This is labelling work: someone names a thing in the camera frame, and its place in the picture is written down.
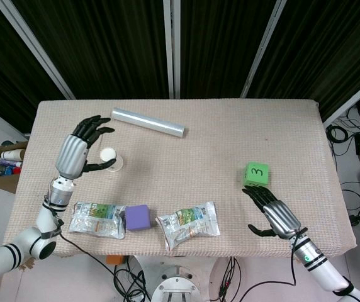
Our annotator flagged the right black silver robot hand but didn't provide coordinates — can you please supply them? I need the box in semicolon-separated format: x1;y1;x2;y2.
241;185;308;240

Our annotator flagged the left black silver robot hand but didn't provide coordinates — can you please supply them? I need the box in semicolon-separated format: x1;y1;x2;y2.
55;115;118;182

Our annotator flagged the white paper cup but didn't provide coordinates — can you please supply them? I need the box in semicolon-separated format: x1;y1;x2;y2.
99;147;125;173

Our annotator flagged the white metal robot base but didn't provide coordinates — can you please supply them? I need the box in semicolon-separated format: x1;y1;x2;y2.
129;255;247;302

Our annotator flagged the green numbered foam cube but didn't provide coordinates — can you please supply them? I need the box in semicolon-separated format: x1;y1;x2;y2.
241;161;271;189

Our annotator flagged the white tube in box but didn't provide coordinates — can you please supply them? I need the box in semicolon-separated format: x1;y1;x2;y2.
0;149;26;160

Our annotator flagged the silver printed snack bag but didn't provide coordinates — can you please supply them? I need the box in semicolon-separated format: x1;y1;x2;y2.
69;201;127;240
154;201;222;252

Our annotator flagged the brown cardboard box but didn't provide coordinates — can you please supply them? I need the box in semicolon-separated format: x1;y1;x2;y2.
0;141;30;194

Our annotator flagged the clear plastic wrap roll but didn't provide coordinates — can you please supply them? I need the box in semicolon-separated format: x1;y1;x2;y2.
110;108;186;138

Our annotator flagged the purple foam cube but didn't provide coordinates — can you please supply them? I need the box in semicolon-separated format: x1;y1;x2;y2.
125;204;152;233

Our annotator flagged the beige woven tablecloth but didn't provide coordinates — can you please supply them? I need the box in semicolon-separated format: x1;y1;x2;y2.
3;99;357;259

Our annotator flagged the orange block under table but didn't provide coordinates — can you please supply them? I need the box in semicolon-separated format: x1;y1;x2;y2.
106;255;125;267

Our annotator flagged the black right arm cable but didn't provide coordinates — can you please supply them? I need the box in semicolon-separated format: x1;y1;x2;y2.
239;228;307;302

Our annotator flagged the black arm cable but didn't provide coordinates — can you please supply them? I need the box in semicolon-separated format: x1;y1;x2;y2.
239;228;307;302
55;231;151;302

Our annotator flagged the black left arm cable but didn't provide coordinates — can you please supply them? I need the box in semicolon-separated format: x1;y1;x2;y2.
55;231;151;302

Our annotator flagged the black floor cable bundle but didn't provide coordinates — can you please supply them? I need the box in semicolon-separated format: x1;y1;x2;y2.
324;106;360;227

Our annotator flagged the grey aluminium frame post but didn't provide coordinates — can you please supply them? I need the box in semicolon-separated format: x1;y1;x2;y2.
240;0;291;99
162;0;181;99
321;71;360;124
0;0;76;101

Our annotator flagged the black cable tangle under table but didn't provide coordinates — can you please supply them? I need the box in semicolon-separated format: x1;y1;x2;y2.
113;263;151;302

